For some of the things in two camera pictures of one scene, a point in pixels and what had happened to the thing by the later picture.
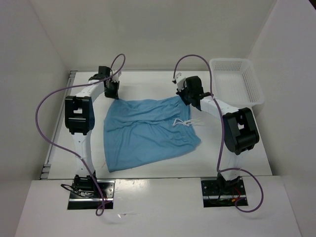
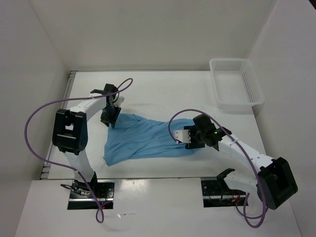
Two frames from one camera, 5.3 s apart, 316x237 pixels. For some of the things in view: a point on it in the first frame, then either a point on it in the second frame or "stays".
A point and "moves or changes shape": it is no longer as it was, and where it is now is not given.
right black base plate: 213,198 stays
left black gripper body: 111,92 → 110,114
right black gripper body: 184,94 → 196,138
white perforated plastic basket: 235,83 stays
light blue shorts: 139,130 moves or changes shape
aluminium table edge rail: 46,174 stays
